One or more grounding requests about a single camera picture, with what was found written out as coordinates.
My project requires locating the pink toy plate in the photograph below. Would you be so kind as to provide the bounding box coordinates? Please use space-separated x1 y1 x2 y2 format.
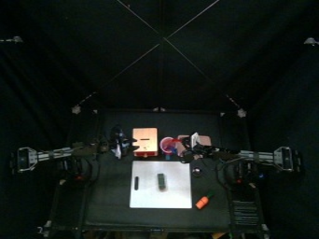
177 134 214 148

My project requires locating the white toy knife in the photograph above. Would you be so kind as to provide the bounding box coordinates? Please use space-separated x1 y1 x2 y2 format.
190 132 202 146

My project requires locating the black label plate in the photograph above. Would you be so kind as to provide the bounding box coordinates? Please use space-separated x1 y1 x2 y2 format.
233 199 260 227

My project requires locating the pink toy cup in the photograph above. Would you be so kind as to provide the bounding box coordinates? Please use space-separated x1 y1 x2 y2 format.
159 136 181 156

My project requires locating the orange toy toaster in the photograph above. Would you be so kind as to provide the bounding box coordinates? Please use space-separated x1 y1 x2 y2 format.
131 127 161 158

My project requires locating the white cutting board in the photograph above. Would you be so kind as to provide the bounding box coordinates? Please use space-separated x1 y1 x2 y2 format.
129 160 195 210

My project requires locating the black cable loop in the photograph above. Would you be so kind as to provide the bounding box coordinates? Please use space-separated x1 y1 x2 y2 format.
215 156 248 188

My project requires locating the orange toy carrot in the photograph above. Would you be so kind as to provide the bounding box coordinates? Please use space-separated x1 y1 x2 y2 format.
195 192 217 210

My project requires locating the dark green toy block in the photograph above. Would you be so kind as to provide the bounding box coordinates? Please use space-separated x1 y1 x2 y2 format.
157 173 167 190

